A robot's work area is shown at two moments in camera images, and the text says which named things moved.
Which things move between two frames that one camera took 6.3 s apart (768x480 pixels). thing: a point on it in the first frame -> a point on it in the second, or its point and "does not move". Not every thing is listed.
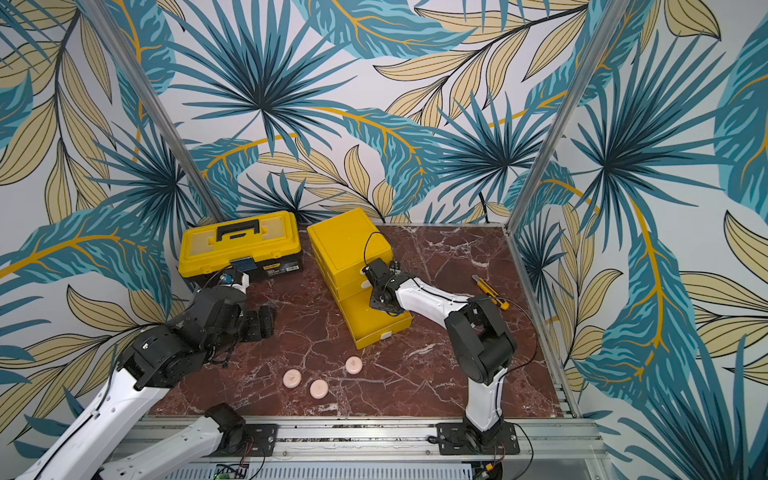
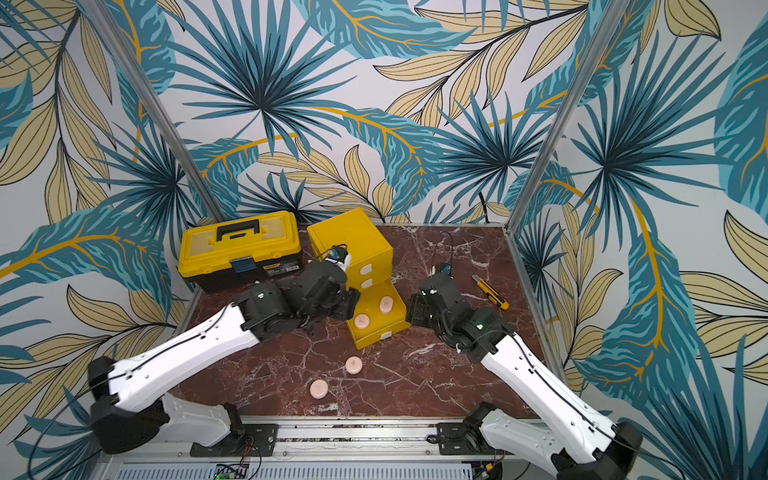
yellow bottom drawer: x=369 y=325 does not move
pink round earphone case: x=354 y=365 does not move
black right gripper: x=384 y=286 -> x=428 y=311
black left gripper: x=261 y=323 -> x=348 y=301
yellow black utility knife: x=493 y=295 does not move
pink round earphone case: x=292 y=378 -> x=362 y=321
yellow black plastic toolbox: x=270 y=239 does not move
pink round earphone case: x=319 y=389 does not move
